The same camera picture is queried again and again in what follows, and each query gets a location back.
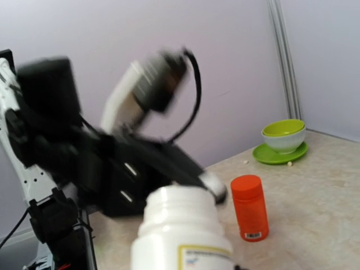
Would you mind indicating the small white pill bottle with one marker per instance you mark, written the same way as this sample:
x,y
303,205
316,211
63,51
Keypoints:
x,y
181,230

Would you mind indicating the orange pill bottle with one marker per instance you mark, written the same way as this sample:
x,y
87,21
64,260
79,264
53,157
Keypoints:
x,y
250,207

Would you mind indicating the left aluminium frame post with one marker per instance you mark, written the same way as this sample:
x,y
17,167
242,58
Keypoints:
x,y
286,63

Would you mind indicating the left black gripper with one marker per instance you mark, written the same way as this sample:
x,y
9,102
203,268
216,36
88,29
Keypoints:
x,y
113,179

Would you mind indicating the small white bottle cap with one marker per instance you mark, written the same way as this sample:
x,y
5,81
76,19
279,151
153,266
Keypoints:
x,y
215,186

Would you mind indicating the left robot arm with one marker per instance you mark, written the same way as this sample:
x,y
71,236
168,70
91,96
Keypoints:
x,y
67,166

